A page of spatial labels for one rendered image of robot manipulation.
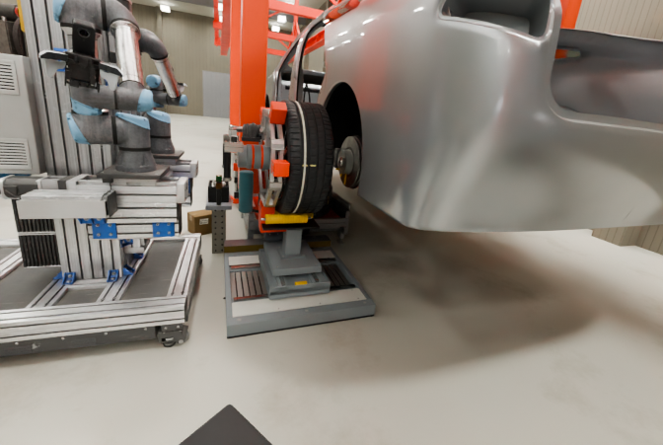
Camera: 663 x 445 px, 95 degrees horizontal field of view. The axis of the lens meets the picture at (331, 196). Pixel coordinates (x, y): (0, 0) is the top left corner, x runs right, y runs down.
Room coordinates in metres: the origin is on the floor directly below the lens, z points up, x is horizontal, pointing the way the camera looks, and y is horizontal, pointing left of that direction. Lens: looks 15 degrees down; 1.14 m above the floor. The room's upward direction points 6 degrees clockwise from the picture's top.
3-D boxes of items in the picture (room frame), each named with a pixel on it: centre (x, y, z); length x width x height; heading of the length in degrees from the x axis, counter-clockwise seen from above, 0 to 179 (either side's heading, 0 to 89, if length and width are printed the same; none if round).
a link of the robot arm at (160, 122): (1.75, 1.03, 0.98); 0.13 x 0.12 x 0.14; 95
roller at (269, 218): (1.69, 0.25, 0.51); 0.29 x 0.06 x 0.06; 111
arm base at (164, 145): (1.75, 1.02, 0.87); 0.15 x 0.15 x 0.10
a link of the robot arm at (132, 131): (1.28, 0.86, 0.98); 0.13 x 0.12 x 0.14; 126
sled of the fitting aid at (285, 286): (1.78, 0.21, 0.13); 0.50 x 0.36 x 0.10; 21
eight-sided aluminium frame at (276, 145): (1.76, 0.39, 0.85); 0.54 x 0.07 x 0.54; 21
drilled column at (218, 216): (2.19, 0.85, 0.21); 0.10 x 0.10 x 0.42; 21
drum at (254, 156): (1.74, 0.45, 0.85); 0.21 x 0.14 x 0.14; 111
